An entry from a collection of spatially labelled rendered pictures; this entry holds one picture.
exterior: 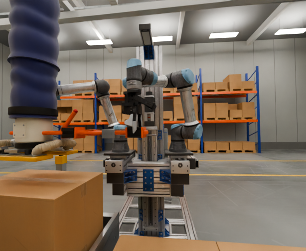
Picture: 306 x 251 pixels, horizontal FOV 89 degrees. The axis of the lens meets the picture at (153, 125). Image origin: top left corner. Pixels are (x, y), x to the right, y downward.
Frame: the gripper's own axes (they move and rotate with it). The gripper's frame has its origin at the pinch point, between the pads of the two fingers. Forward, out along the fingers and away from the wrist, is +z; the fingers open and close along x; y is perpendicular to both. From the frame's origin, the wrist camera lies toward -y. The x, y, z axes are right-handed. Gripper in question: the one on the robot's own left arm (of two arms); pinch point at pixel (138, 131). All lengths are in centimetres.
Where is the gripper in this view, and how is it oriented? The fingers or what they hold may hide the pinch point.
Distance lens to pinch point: 77.2
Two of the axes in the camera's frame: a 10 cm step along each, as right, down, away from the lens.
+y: -9.8, 0.1, 2.1
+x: -2.1, -0.2, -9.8
